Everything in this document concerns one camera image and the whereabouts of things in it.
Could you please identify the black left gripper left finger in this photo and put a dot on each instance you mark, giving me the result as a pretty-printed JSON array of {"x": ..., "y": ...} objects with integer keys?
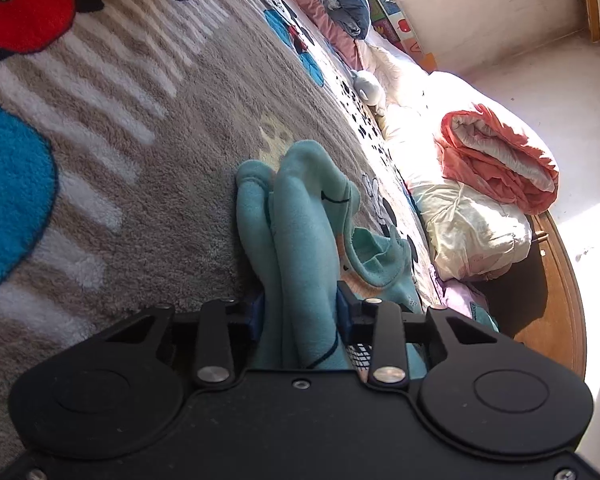
[{"x": 228, "y": 333}]

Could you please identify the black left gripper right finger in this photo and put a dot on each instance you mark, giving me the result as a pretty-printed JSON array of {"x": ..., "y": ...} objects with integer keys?
[{"x": 378, "y": 323}]

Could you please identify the teal child sweatshirt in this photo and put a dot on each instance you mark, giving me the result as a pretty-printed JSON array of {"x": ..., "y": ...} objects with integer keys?
[{"x": 297, "y": 231}]

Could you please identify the pink green patterned pillow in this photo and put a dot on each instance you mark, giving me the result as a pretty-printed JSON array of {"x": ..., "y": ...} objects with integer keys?
[{"x": 466, "y": 300}]

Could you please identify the cream floral pillow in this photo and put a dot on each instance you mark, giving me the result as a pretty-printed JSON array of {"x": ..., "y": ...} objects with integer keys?
[{"x": 471, "y": 236}]

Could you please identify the wooden bed headboard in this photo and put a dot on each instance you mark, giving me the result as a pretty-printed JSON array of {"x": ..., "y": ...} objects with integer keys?
[{"x": 537, "y": 301}]

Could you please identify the coral white rolled quilt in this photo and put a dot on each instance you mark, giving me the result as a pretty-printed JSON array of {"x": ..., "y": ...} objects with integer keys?
[{"x": 490, "y": 149}]

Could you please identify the white fluffy duvet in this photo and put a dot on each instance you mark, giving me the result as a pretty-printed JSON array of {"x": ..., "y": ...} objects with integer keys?
[{"x": 415, "y": 100}]

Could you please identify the small white plush toy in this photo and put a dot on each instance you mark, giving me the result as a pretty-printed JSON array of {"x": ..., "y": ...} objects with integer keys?
[{"x": 368, "y": 88}]

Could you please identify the Mickey Mouse plush blanket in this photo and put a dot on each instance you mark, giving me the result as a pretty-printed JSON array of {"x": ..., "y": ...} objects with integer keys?
[{"x": 122, "y": 125}]

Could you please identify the colourful alphabet foam mat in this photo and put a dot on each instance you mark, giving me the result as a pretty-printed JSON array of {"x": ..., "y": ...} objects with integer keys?
[{"x": 390, "y": 22}]

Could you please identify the pink floral quilt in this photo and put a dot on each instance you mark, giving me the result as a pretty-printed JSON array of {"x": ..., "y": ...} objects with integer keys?
[{"x": 344, "y": 44}]

